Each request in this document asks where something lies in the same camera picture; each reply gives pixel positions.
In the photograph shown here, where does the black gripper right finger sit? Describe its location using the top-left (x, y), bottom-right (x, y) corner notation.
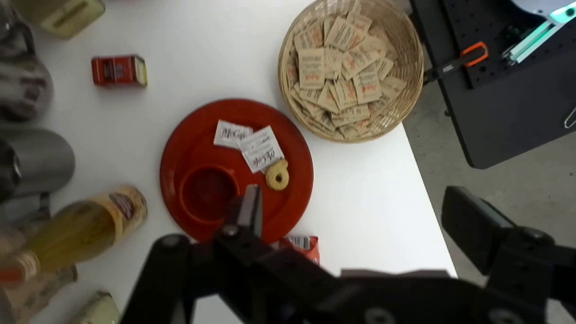
top-left (440, 185), bottom-right (514, 273)

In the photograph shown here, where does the white sugar sachet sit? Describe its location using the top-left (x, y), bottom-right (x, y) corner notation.
top-left (212, 120), bottom-right (253, 149)

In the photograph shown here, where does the black perforated table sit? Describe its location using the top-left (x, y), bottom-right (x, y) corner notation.
top-left (408, 0), bottom-right (576, 169)

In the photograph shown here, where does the wicker basket of packets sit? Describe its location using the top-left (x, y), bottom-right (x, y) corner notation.
top-left (277, 0), bottom-right (424, 142)

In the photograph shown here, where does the yellow oil bottle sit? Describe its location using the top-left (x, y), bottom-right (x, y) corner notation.
top-left (0, 185), bottom-right (147, 286)

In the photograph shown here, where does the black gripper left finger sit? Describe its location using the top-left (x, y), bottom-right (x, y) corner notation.
top-left (223, 183), bottom-right (262, 235)

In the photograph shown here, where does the orange snack packet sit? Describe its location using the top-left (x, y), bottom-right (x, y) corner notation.
top-left (278, 235), bottom-right (320, 262)

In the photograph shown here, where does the small round cookie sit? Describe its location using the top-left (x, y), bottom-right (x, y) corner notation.
top-left (264, 160), bottom-right (289, 190)

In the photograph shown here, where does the small red tin box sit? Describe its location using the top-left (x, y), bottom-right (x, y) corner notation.
top-left (91, 54), bottom-right (147, 88)

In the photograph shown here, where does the red plate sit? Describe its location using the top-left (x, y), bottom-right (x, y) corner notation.
top-left (160, 99), bottom-right (313, 243)

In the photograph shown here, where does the grey metal canister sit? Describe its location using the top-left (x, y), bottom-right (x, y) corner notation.
top-left (0, 129), bottom-right (75, 201)

